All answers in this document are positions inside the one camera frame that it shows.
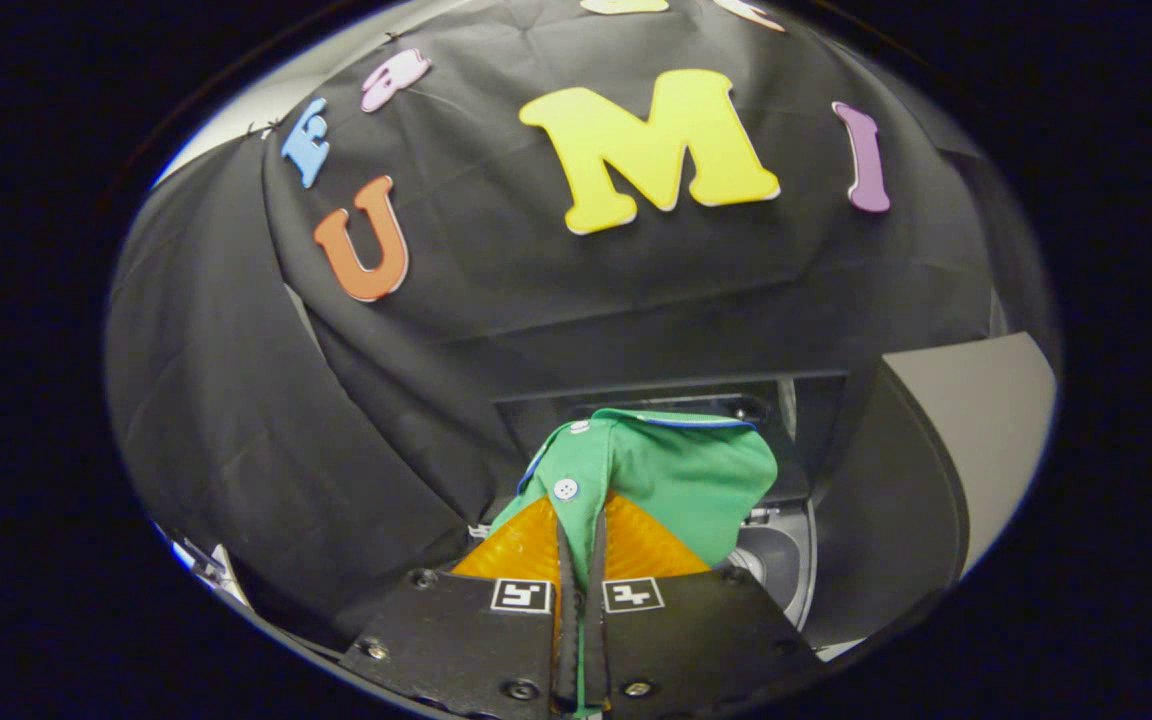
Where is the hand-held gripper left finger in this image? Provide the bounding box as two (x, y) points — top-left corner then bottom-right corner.
(341, 492), (578, 717)

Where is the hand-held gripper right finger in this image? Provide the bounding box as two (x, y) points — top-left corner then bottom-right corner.
(586, 490), (827, 717)

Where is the green polo shirt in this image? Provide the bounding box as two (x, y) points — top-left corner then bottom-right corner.
(486, 407), (780, 720)

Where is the white and blue equipment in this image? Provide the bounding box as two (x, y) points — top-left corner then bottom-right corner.
(169, 528), (249, 608)

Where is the black backdrop cloth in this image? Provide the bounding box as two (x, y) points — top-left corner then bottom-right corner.
(104, 0), (1047, 641)

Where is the beige cabinet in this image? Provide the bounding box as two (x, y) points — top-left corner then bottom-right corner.
(804, 332), (1060, 651)

